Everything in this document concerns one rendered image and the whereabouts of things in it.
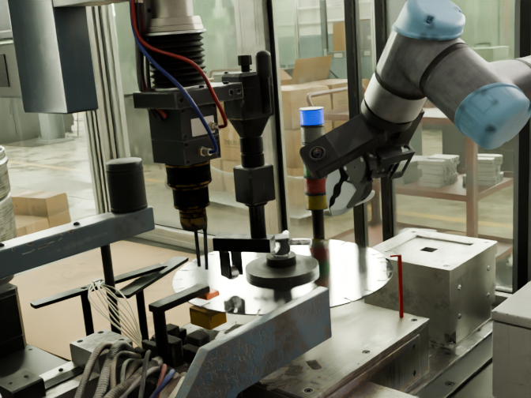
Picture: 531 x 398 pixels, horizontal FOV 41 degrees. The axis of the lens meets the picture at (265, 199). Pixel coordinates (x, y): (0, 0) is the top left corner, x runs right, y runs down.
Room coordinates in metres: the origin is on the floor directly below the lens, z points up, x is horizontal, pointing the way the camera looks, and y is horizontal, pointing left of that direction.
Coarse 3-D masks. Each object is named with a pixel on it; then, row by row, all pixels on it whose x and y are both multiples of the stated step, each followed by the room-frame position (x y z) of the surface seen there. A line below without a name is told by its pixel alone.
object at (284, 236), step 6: (282, 234) 1.02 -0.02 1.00; (288, 234) 1.05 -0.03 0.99; (276, 240) 0.99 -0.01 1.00; (282, 240) 0.99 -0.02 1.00; (288, 240) 1.00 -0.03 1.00; (294, 240) 1.00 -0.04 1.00; (300, 240) 1.00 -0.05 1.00; (306, 240) 0.99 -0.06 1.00; (276, 246) 0.97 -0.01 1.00; (282, 246) 0.99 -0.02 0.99; (288, 246) 1.00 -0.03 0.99; (276, 252) 0.96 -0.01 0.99; (282, 252) 0.99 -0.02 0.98; (288, 252) 1.00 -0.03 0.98
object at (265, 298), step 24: (312, 240) 1.15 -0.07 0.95; (192, 264) 1.07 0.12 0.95; (216, 264) 1.06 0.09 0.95; (336, 264) 1.02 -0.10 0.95; (360, 264) 1.01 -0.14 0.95; (384, 264) 1.00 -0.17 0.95; (216, 288) 0.95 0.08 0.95; (240, 288) 0.94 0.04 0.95; (264, 288) 0.94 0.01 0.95; (288, 288) 0.93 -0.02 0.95; (312, 288) 0.92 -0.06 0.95; (336, 288) 0.91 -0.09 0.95; (360, 288) 0.91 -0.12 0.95; (240, 312) 0.86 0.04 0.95; (264, 312) 0.85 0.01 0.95
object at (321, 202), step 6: (306, 198) 1.29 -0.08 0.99; (312, 198) 1.28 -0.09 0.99; (318, 198) 1.28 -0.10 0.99; (324, 198) 1.28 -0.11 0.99; (306, 204) 1.29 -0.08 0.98; (312, 204) 1.28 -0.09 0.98; (318, 204) 1.28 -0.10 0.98; (324, 204) 1.28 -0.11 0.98; (312, 210) 1.28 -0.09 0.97; (318, 210) 1.28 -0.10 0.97
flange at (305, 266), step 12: (252, 264) 1.02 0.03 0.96; (264, 264) 1.01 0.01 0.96; (276, 264) 0.99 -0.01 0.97; (288, 264) 0.99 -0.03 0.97; (300, 264) 1.00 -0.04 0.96; (312, 264) 1.00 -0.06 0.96; (252, 276) 0.97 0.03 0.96; (264, 276) 0.96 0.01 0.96; (276, 276) 0.96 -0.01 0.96; (288, 276) 0.95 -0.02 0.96; (300, 276) 0.96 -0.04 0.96
